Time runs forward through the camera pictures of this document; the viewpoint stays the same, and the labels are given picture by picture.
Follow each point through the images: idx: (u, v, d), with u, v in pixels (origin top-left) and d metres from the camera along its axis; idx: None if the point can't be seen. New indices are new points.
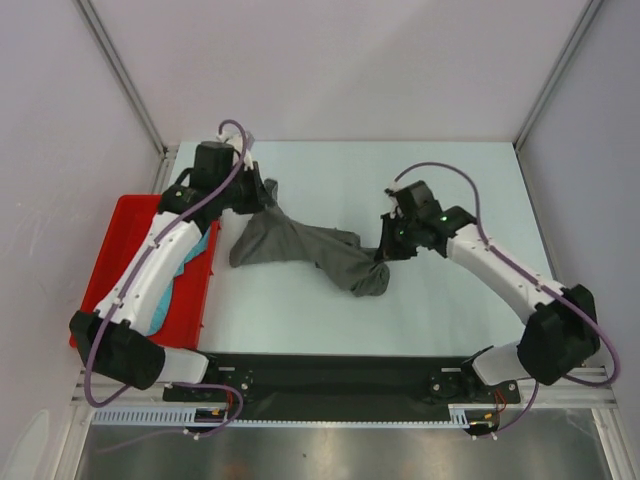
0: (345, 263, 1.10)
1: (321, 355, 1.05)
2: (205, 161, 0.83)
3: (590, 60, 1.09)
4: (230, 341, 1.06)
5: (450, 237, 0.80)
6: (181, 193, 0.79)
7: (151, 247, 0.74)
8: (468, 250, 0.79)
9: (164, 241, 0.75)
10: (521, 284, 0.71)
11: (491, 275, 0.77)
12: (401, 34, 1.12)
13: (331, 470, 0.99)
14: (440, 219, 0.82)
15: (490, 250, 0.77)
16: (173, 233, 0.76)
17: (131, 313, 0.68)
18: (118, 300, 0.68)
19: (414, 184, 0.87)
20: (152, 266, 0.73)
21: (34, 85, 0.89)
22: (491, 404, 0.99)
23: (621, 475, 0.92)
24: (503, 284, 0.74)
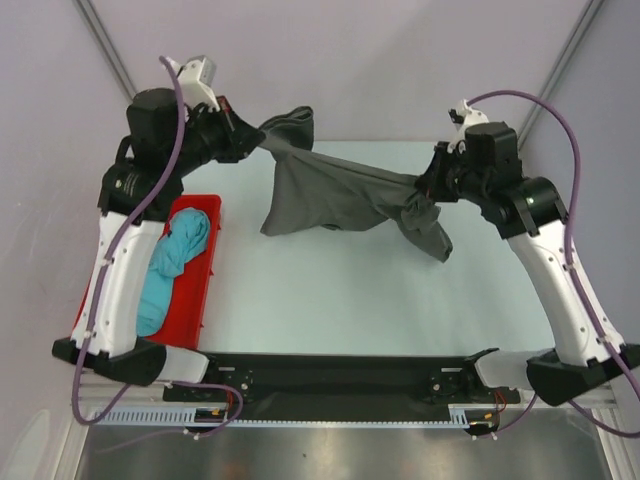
0: (380, 195, 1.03)
1: (321, 355, 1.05)
2: (142, 130, 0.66)
3: (591, 60, 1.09)
4: (230, 341, 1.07)
5: (531, 233, 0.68)
6: (121, 183, 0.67)
7: (104, 264, 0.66)
8: (542, 257, 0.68)
9: (117, 254, 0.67)
10: (583, 329, 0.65)
11: (551, 295, 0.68)
12: (401, 34, 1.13)
13: (331, 469, 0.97)
14: (524, 199, 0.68)
15: (568, 273, 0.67)
16: (126, 243, 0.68)
17: (107, 343, 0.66)
18: (89, 332, 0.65)
19: (504, 136, 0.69)
20: (112, 286, 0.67)
21: (34, 86, 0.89)
22: (491, 404, 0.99)
23: (621, 475, 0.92)
24: (560, 314, 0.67)
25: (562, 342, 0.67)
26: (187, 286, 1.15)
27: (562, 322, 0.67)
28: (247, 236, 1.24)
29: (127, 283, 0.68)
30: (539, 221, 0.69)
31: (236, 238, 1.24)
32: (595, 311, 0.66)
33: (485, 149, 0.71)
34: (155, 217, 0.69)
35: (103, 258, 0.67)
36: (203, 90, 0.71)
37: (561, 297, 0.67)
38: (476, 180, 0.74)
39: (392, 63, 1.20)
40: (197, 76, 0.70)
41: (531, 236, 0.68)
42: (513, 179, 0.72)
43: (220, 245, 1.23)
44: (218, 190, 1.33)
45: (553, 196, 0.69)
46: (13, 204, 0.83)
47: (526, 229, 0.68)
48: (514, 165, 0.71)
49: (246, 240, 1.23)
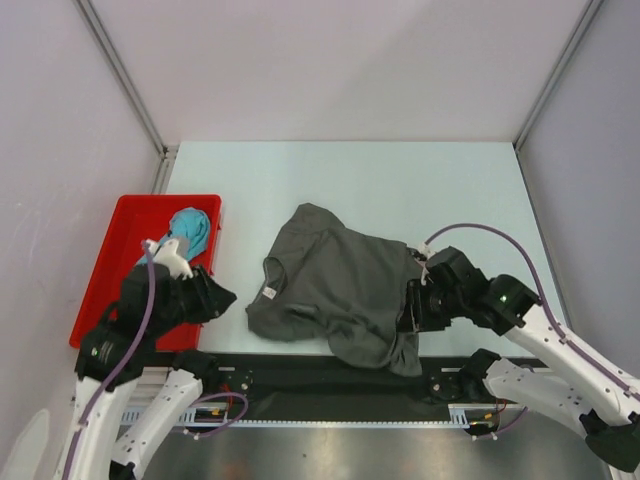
0: (364, 345, 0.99)
1: (322, 355, 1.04)
2: (126, 296, 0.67)
3: (591, 60, 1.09)
4: (231, 341, 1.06)
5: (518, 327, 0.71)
6: (97, 351, 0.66)
7: (77, 431, 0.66)
8: (539, 342, 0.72)
9: (90, 418, 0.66)
10: (609, 389, 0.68)
11: (570, 374, 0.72)
12: (400, 34, 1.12)
13: (331, 469, 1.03)
14: (499, 298, 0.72)
15: (567, 344, 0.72)
16: (98, 408, 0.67)
17: None
18: None
19: (454, 256, 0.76)
20: (84, 449, 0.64)
21: (33, 85, 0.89)
22: (492, 404, 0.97)
23: (621, 475, 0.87)
24: (585, 386, 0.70)
25: (600, 408, 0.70)
26: None
27: (589, 391, 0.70)
28: (247, 237, 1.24)
29: (99, 448, 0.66)
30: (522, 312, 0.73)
31: (237, 239, 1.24)
32: (609, 370, 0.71)
33: (445, 275, 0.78)
34: (128, 378, 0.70)
35: (77, 422, 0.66)
36: (178, 261, 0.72)
37: (579, 372, 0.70)
38: (454, 301, 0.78)
39: (392, 63, 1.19)
40: (172, 250, 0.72)
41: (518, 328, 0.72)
42: (483, 285, 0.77)
43: (220, 245, 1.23)
44: (218, 190, 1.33)
45: (520, 286, 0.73)
46: (12, 204, 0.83)
47: (514, 323, 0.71)
48: (475, 272, 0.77)
49: (246, 241, 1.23)
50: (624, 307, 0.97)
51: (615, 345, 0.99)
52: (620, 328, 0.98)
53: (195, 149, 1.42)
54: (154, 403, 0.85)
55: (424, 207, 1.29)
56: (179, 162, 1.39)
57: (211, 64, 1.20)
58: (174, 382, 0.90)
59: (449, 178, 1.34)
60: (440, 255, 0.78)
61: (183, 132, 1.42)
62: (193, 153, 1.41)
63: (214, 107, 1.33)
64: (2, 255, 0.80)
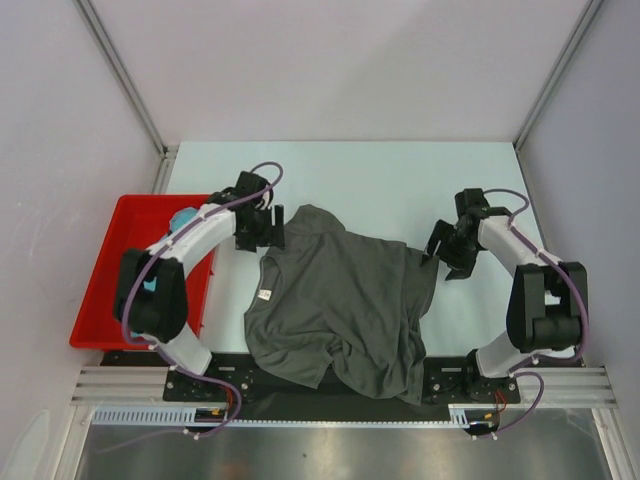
0: (360, 358, 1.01)
1: None
2: (250, 181, 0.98)
3: (591, 59, 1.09)
4: (231, 341, 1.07)
5: (482, 219, 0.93)
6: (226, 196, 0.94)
7: (200, 217, 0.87)
8: (492, 227, 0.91)
9: (211, 218, 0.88)
10: (524, 253, 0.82)
11: (504, 249, 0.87)
12: (400, 34, 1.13)
13: (331, 469, 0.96)
14: (481, 209, 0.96)
15: (510, 228, 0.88)
16: (218, 215, 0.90)
17: (180, 254, 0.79)
18: (170, 243, 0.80)
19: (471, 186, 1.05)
20: (201, 229, 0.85)
21: (35, 86, 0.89)
22: (491, 404, 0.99)
23: (621, 475, 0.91)
24: (511, 255, 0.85)
25: None
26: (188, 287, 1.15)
27: (513, 259, 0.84)
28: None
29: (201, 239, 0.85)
30: (494, 216, 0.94)
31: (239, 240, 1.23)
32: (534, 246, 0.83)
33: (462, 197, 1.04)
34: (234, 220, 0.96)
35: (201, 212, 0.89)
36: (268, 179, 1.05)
37: (510, 245, 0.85)
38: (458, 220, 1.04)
39: (392, 63, 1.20)
40: None
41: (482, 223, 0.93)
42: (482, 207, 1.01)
43: (221, 243, 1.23)
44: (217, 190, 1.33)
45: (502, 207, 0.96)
46: (12, 204, 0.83)
47: (478, 217, 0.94)
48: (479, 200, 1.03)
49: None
50: (624, 305, 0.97)
51: (616, 343, 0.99)
52: (619, 328, 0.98)
53: (195, 149, 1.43)
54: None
55: (423, 207, 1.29)
56: (179, 162, 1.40)
57: (210, 64, 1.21)
58: None
59: (449, 178, 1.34)
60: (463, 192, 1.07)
61: (183, 133, 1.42)
62: (193, 153, 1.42)
63: (214, 108, 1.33)
64: (2, 255, 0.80)
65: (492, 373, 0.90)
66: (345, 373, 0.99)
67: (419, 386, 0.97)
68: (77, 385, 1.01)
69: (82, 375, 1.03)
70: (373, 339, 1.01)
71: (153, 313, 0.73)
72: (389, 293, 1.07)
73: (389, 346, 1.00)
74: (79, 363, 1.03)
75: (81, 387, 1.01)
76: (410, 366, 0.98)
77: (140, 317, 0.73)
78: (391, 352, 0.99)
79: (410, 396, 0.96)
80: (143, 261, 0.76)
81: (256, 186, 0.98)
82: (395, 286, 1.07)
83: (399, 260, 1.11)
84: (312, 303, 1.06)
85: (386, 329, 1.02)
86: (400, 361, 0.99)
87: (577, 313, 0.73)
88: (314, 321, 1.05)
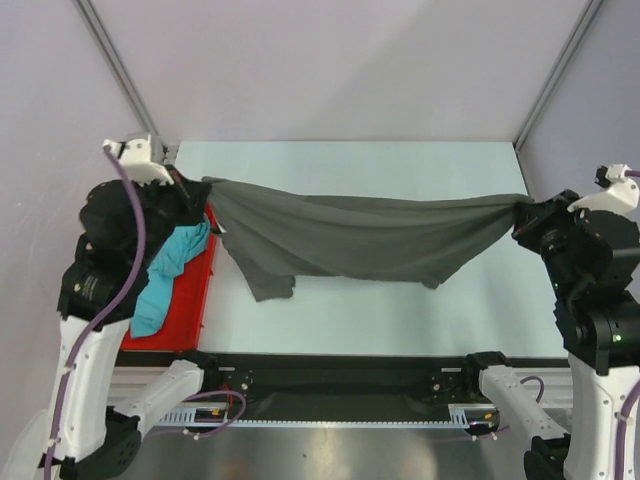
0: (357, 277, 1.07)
1: (328, 354, 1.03)
2: (98, 233, 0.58)
3: (595, 56, 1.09)
4: (230, 341, 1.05)
5: (598, 372, 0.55)
6: (80, 286, 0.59)
7: (65, 373, 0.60)
8: (596, 395, 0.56)
9: (78, 360, 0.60)
10: (601, 474, 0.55)
11: (586, 411, 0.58)
12: (399, 34, 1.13)
13: (332, 469, 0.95)
14: (613, 335, 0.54)
15: (619, 419, 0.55)
16: (86, 350, 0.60)
17: (72, 449, 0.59)
18: (51, 441, 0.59)
19: (629, 251, 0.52)
20: (74, 395, 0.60)
21: (35, 87, 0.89)
22: (491, 403, 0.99)
23: None
24: (584, 446, 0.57)
25: (572, 465, 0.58)
26: (187, 287, 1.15)
27: (583, 450, 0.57)
28: None
29: (90, 395, 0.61)
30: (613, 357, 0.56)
31: None
32: (625, 461, 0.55)
33: (599, 257, 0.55)
34: (119, 313, 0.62)
35: (64, 365, 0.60)
36: (156, 170, 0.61)
37: (597, 442, 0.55)
38: (559, 270, 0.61)
39: (392, 63, 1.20)
40: (147, 158, 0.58)
41: (597, 375, 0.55)
42: (610, 297, 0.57)
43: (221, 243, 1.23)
44: None
45: None
46: (12, 204, 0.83)
47: (595, 366, 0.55)
48: (625, 281, 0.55)
49: None
50: None
51: None
52: None
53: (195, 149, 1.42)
54: (158, 389, 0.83)
55: None
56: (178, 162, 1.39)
57: (211, 63, 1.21)
58: (178, 364, 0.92)
59: (449, 178, 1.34)
60: (612, 235, 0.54)
61: (183, 132, 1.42)
62: (193, 153, 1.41)
63: (214, 108, 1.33)
64: (3, 256, 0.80)
65: (488, 394, 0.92)
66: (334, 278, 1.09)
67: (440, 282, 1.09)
68: None
69: None
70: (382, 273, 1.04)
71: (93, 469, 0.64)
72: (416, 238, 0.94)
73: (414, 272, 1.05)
74: None
75: None
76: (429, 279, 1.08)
77: None
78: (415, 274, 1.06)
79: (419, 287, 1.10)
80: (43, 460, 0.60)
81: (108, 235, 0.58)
82: (433, 241, 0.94)
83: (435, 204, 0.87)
84: (278, 250, 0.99)
85: (388, 263, 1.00)
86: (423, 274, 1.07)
87: None
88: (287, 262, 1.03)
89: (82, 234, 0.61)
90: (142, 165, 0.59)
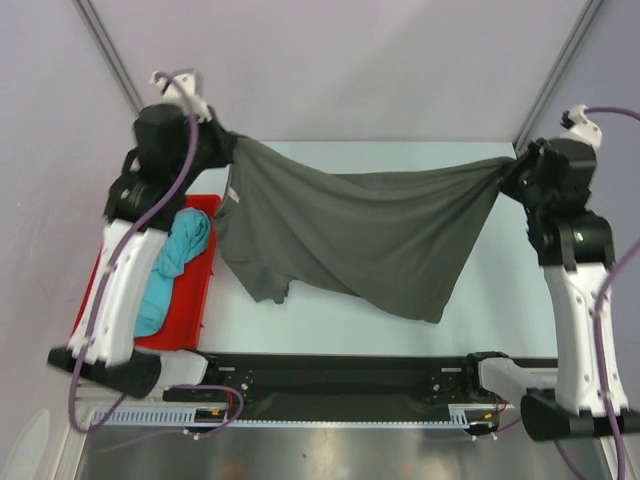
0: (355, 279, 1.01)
1: (326, 355, 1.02)
2: (149, 143, 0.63)
3: (594, 56, 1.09)
4: (230, 342, 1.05)
5: (567, 270, 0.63)
6: (128, 193, 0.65)
7: (106, 273, 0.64)
8: (571, 298, 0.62)
9: (119, 261, 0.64)
10: (587, 378, 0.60)
11: (564, 321, 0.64)
12: (399, 35, 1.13)
13: (331, 469, 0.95)
14: (575, 234, 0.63)
15: (594, 321, 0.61)
16: (128, 251, 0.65)
17: (105, 350, 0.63)
18: (86, 340, 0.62)
19: (584, 163, 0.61)
20: (115, 293, 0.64)
21: (36, 88, 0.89)
22: (491, 404, 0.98)
23: None
24: (570, 356, 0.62)
25: (563, 384, 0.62)
26: (186, 287, 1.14)
27: (569, 362, 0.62)
28: None
29: (126, 298, 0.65)
30: (583, 261, 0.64)
31: None
32: (606, 364, 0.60)
33: (556, 172, 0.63)
34: (159, 224, 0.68)
35: (105, 265, 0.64)
36: (196, 102, 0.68)
37: (578, 349, 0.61)
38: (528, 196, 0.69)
39: (392, 64, 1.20)
40: (190, 90, 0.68)
41: (567, 272, 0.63)
42: (574, 209, 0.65)
43: None
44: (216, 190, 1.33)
45: (606, 239, 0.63)
46: (13, 204, 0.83)
47: (563, 262, 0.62)
48: (584, 195, 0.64)
49: None
50: (623, 305, 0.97)
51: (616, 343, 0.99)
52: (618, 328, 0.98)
53: None
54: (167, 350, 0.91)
55: None
56: None
57: (211, 64, 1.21)
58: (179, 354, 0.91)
59: None
60: (567, 149, 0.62)
61: None
62: None
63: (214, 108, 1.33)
64: (3, 256, 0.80)
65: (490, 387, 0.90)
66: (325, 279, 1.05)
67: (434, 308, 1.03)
68: None
69: None
70: (381, 274, 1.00)
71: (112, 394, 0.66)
72: (417, 235, 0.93)
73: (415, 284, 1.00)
74: None
75: None
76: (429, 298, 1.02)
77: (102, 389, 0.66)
78: (417, 290, 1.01)
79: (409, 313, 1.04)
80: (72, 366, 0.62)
81: (159, 143, 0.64)
82: (439, 246, 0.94)
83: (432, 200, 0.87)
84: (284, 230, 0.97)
85: (390, 263, 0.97)
86: (424, 293, 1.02)
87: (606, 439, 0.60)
88: (287, 246, 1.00)
89: (129, 152, 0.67)
90: (183, 99, 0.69)
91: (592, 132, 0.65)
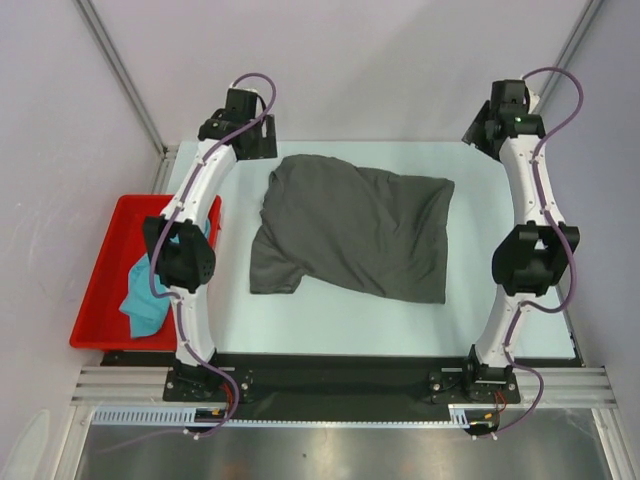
0: (368, 262, 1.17)
1: (323, 355, 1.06)
2: (236, 99, 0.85)
3: (595, 55, 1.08)
4: (229, 343, 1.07)
5: (510, 138, 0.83)
6: (217, 124, 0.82)
7: (198, 165, 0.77)
8: (515, 155, 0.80)
9: (209, 161, 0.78)
10: (531, 201, 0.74)
11: (514, 175, 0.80)
12: (400, 34, 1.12)
13: (331, 469, 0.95)
14: (514, 119, 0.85)
15: (531, 163, 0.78)
16: (216, 155, 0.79)
17: (192, 214, 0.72)
18: (180, 204, 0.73)
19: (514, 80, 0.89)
20: (204, 178, 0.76)
21: (35, 88, 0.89)
22: (491, 403, 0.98)
23: (621, 475, 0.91)
24: (518, 193, 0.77)
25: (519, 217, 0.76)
26: None
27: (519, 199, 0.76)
28: (247, 227, 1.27)
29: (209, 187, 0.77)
30: (524, 133, 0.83)
31: (236, 239, 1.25)
32: (545, 192, 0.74)
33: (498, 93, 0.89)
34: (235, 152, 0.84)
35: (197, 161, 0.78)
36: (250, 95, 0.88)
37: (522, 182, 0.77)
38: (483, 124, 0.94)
39: (393, 62, 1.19)
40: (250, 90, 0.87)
41: (509, 139, 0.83)
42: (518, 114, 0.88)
43: (219, 244, 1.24)
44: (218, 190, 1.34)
45: (539, 124, 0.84)
46: (13, 204, 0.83)
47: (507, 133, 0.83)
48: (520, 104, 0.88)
49: (244, 230, 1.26)
50: (625, 304, 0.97)
51: (617, 342, 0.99)
52: (620, 327, 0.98)
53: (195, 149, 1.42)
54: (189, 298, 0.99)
55: None
56: (179, 161, 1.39)
57: (211, 63, 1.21)
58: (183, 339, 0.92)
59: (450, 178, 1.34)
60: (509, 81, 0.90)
61: (184, 132, 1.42)
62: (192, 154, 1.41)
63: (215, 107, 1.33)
64: (3, 256, 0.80)
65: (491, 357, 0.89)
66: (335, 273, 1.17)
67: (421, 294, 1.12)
68: (77, 385, 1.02)
69: (82, 375, 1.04)
70: (379, 259, 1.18)
71: (183, 267, 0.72)
72: (399, 226, 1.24)
73: (402, 269, 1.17)
74: (79, 363, 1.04)
75: (81, 387, 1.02)
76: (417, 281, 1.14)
77: (171, 266, 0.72)
78: (406, 273, 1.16)
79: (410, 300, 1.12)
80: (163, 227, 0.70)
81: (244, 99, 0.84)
82: (417, 231, 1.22)
83: (396, 205, 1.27)
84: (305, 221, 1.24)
85: (385, 248, 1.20)
86: (415, 278, 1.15)
87: (559, 265, 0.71)
88: (311, 235, 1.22)
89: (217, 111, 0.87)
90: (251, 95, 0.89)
91: (531, 98, 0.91)
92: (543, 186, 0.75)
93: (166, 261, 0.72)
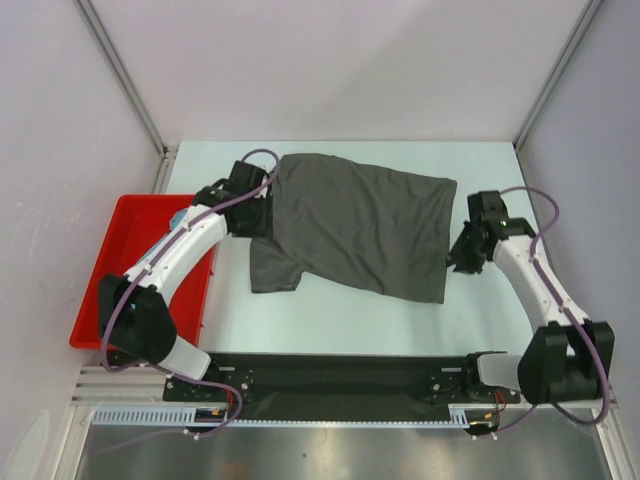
0: (371, 258, 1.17)
1: (329, 355, 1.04)
2: (239, 171, 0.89)
3: (594, 55, 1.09)
4: (230, 342, 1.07)
5: (500, 240, 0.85)
6: (215, 192, 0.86)
7: (183, 228, 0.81)
8: (513, 256, 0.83)
9: (196, 227, 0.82)
10: (546, 299, 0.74)
11: (518, 277, 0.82)
12: (399, 34, 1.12)
13: (331, 469, 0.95)
14: (500, 224, 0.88)
15: (533, 263, 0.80)
16: (205, 222, 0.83)
17: (158, 280, 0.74)
18: (148, 267, 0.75)
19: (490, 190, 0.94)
20: (182, 245, 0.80)
21: (34, 87, 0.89)
22: (491, 403, 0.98)
23: (621, 475, 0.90)
24: (528, 294, 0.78)
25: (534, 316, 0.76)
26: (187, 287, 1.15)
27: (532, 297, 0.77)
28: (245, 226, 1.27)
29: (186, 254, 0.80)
30: (513, 235, 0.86)
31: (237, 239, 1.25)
32: (557, 289, 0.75)
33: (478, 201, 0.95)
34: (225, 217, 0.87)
35: (185, 223, 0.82)
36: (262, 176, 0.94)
37: (529, 282, 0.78)
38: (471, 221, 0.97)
39: (393, 63, 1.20)
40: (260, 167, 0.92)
41: (500, 241, 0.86)
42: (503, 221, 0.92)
43: (220, 244, 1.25)
44: None
45: (524, 227, 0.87)
46: (13, 204, 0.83)
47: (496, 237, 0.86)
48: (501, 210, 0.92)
49: None
50: (624, 304, 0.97)
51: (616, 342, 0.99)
52: (619, 326, 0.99)
53: (194, 149, 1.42)
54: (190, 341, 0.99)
55: None
56: (178, 161, 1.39)
57: (211, 63, 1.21)
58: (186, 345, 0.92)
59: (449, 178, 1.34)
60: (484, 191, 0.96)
61: (183, 132, 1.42)
62: (192, 154, 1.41)
63: (214, 107, 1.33)
64: (3, 256, 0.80)
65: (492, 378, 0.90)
66: (340, 269, 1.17)
67: (421, 293, 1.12)
68: (77, 385, 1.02)
69: (82, 375, 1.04)
70: (381, 257, 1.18)
71: (136, 340, 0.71)
72: (402, 225, 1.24)
73: (403, 266, 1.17)
74: (79, 363, 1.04)
75: (81, 387, 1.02)
76: (416, 279, 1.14)
77: (125, 339, 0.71)
78: (407, 271, 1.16)
79: (409, 300, 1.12)
80: (121, 289, 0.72)
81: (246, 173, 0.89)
82: (420, 230, 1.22)
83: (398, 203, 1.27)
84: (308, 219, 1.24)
85: (387, 247, 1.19)
86: (415, 277, 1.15)
87: (596, 375, 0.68)
88: (314, 233, 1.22)
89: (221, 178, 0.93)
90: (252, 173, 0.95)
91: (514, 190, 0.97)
92: (555, 284, 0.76)
93: (119, 332, 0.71)
